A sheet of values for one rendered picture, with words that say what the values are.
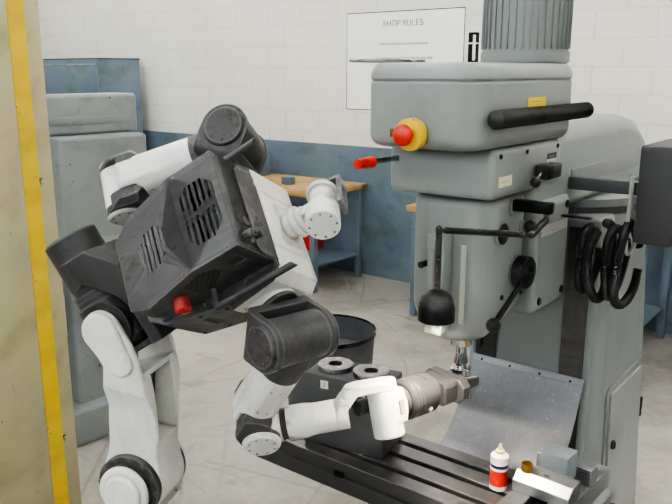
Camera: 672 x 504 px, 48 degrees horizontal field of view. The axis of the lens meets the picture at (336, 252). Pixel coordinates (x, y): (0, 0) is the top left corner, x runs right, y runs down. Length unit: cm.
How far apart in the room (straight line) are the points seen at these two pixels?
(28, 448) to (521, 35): 229
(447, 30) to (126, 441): 526
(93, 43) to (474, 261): 856
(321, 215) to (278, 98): 624
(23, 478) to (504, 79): 236
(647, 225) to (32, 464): 235
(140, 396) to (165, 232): 38
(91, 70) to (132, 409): 722
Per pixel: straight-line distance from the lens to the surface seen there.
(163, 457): 171
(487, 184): 148
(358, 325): 394
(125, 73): 883
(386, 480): 183
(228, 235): 128
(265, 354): 131
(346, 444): 194
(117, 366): 160
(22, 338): 297
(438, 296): 146
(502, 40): 177
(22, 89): 286
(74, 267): 161
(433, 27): 656
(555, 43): 178
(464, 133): 139
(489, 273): 158
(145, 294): 142
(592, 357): 204
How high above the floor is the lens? 187
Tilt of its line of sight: 14 degrees down
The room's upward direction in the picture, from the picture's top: straight up
